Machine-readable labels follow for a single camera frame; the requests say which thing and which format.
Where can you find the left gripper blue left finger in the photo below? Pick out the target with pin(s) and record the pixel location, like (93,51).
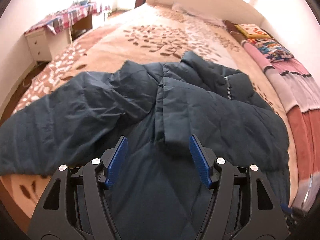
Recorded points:
(113,161)

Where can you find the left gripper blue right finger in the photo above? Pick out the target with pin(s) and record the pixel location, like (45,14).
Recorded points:
(202,163)

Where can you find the dark blue quilted jacket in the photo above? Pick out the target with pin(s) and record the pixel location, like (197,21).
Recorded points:
(157,106)

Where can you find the pink and red blanket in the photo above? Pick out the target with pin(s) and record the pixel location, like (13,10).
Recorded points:
(299,95)

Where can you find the beige leaf-pattern bed blanket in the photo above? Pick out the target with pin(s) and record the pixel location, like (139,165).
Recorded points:
(148,34)

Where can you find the white bedside drawer cabinet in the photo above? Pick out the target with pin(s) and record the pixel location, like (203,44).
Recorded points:
(44,45)

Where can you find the cartoon print pillow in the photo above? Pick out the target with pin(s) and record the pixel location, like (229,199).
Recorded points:
(271,49)

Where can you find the brown rolled pillow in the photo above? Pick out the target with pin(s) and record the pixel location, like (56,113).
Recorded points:
(234,32)

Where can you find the yellow cartoon pillow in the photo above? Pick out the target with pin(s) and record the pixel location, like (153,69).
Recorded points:
(252,31)

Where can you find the white crumpled cloth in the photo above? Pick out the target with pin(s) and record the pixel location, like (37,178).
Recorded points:
(178,7)

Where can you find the pink plaid tablecloth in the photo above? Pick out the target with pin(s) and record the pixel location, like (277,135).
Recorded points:
(62,20)

